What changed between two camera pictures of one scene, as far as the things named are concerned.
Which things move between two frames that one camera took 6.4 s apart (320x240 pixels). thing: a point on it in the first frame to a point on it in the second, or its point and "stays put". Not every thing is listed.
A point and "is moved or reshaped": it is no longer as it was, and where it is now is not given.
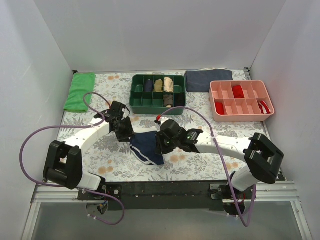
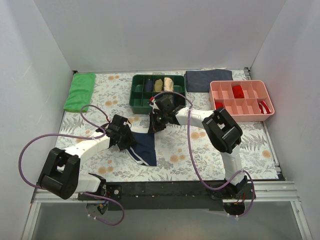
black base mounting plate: (166, 196) stays put
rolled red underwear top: (238, 92) stays put
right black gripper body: (161, 143) to (156, 122)
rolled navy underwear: (148, 85) stays put
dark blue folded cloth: (199, 81) stays put
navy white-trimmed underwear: (144, 146) is moved or reshaped
